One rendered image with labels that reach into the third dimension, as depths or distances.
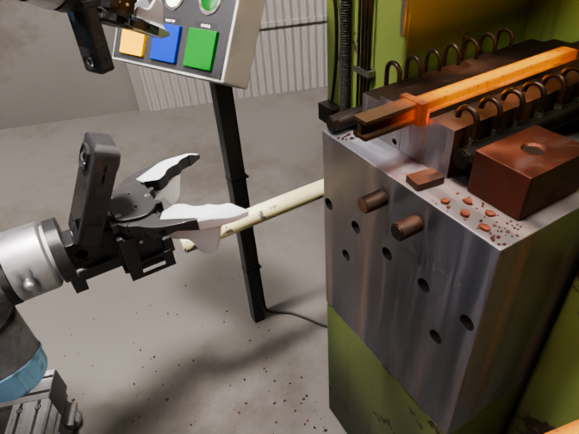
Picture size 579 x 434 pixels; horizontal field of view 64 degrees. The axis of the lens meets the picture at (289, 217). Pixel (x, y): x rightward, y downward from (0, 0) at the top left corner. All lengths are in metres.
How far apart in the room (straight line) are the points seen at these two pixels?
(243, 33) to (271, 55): 2.29
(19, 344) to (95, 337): 1.23
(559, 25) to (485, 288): 0.65
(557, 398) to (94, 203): 0.84
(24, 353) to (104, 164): 0.24
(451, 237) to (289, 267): 1.27
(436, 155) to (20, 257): 0.54
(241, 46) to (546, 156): 0.59
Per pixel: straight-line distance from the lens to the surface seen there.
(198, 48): 0.98
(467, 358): 0.75
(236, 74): 0.96
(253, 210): 1.09
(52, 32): 3.31
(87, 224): 0.51
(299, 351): 1.59
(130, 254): 0.53
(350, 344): 1.09
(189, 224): 0.49
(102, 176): 0.48
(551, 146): 0.69
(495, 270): 0.62
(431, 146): 0.70
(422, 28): 0.94
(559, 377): 0.97
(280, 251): 1.93
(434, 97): 0.72
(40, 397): 1.44
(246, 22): 0.97
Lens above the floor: 1.29
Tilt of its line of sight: 38 degrees down
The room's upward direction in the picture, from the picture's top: 5 degrees counter-clockwise
